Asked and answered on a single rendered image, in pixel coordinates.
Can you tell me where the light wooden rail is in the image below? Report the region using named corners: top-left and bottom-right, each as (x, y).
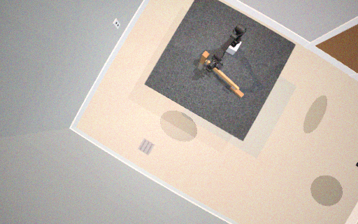
top-left (207, 60), bottom-right (239, 90)

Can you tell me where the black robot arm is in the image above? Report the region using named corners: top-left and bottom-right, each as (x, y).
top-left (207, 23), bottom-right (247, 71)

